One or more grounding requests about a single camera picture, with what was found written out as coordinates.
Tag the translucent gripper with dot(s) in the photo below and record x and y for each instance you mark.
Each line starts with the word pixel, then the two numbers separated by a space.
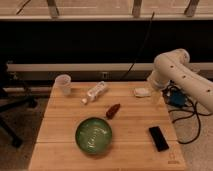
pixel 155 96

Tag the white sponge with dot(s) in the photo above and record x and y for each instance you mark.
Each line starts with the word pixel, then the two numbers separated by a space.
pixel 142 92

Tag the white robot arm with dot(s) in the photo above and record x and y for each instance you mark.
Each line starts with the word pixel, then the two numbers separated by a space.
pixel 173 66

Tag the green ceramic bowl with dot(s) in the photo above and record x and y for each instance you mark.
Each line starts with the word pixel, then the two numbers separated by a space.
pixel 93 136

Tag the blue box on floor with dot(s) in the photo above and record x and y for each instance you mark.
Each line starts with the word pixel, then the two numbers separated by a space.
pixel 177 99

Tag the black smartphone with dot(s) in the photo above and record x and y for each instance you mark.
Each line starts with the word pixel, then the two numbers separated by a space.
pixel 158 139

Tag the red chili pepper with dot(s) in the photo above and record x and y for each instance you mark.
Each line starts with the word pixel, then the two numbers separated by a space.
pixel 112 111

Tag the clear plastic bottle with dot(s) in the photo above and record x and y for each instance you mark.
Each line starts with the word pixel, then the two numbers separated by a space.
pixel 96 91

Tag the clear plastic cup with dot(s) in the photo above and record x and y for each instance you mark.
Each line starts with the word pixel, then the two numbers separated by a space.
pixel 63 82

